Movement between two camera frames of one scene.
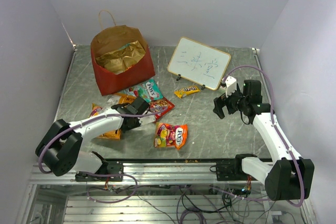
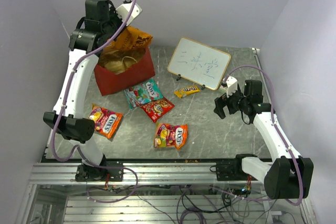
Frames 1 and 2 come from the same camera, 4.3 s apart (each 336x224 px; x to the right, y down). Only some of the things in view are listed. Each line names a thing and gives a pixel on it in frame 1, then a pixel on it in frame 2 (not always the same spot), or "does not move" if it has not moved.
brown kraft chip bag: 119,60 does not move
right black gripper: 222,100 does not move
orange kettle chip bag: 117,99 → 129,41
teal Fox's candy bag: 149,89 does not move
